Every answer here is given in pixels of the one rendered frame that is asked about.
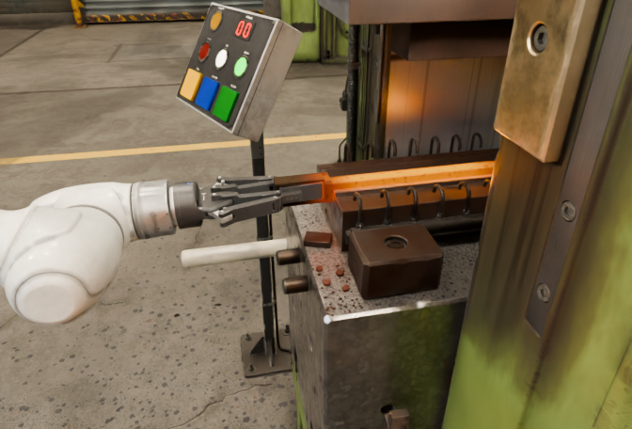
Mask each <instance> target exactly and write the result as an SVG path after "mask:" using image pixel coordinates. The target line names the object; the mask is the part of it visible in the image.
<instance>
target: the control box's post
mask: <svg viewBox="0 0 632 429"><path fill-rule="evenodd" d="M250 152H251V160H252V173H253V176H265V165H264V141H263V131H262V134H261V137H260V140H259V142H255V141H252V140H250ZM256 225H257V235H258V238H266V237H269V230H268V215H264V216H260V217H256ZM259 265H260V278H261V301H262V304H268V303H273V297H272V280H271V264H270V257H267V258H259ZM262 317H263V330H264V338H265V352H266V355H268V345H267V342H268V339H272V347H273V354H274V353H275V352H276V346H275V330H274V313H273V305H272V306H265V307H262Z"/></svg>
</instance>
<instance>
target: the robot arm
mask: <svg viewBox="0 0 632 429"><path fill-rule="evenodd" d="M274 177H277V176H274ZM274 177H273V176H252V177H231V178H230V177H223V176H219V177H217V178H216V181H217V183H216V184H215V185H213V184H211V185H207V186H204V187H198V183H197V182H196V181H188V182H180V183H173V187H172V185H171V183H170V181H169V180H161V181H152V182H144V183H142V182H140V183H114V182H112V183H89V184H82V185H76V186H71V187H66V188H62V189H59V190H56V191H54V192H51V193H49V194H46V195H44V196H42V197H40V198H38V199H35V200H34V201H33V202H32V203H31V204H30V205H29V207H26V208H24V209H21V210H16V211H5V210H0V285H1V286H2V287H4V288H5V292H6V296H7V299H8V302H9V304H10V305H11V306H12V308H13V309H14V310H15V312H16V313H17V314H18V315H19V316H20V317H21V318H23V319H24V320H26V321H27V322H29V323H31V324H34V325H37V326H62V325H65V324H68V323H70V322H73V321H75V320H77V319H79V318H80V317H82V316H83V315H85V314H86V313H87V312H89V311H90V310H91V309H92V308H94V307H95V306H96V305H97V303H98V302H99V301H100V300H101V298H102V297H103V295H104V294H105V293H106V291H107V290H108V288H109V286H110V285H111V283H112V281H113V279H114V277H115V275H116V273H117V271H118V268H119V263H120V259H121V255H122V250H123V249H124V248H125V247H127V246H128V245H129V244H130V243H131V242H133V241H136V240H141V239H150V238H154V237H161V236H168V235H173V234H175V233H176V232H177V228H178V227H179V229H180V230H182V229H189V228H195V227H200V226H202V224H203V219H217V220H218V221H219V223H220V227H221V228H225V227H227V226H229V225H231V224H233V223H236V222H240V221H244V220H247V219H251V218H256V217H260V216H264V215H271V214H275V213H278V212H280V211H281V210H282V209H283V204H286V203H293V202H299V201H307V200H314V199H322V198H323V184H322V182H317V183H300V184H292V185H284V186H280V187H279V190H276V191H275V186H274Z"/></svg>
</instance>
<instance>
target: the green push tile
mask: <svg viewBox="0 0 632 429"><path fill-rule="evenodd" d="M239 95H240V93H239V92H237V91H235V90H233V89H231V88H229V87H225V86H222V88H221V91H220V93H219V96H218V98H217V101H216V103H215V106H214V109H213V112H212V114H213V115H215V116H217V117H218V118H220V119H222V120H223V121H224V122H227V123H229V119H230V116H231V114H232V111H233V109H234V106H235V104H236V102H237V100H238V97H239Z"/></svg>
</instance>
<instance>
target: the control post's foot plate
mask: <svg viewBox="0 0 632 429"><path fill-rule="evenodd" d="M278 334H279V344H280V347H281V348H283V349H288V350H291V339H290V328H289V324H288V323H287V324H286V327H285V328H281V329H279V330H278ZM240 345H241V349H242V356H241V359H242V361H243V364H244V371H245V378H248V377H249V378H253V377H259V376H273V375H277V374H279V373H291V372H292V354H291V353H288V352H283V351H281V350H279V348H278V347H277V334H276V330H275V346H276V352H275V353H274V354H273V347H272V339H268V342H267V345H268V355H266V352H265V338H264V331H262V332H256V333H248V332H246V334H244V335H242V336H241V344H240ZM291 351H292V350H291Z"/></svg>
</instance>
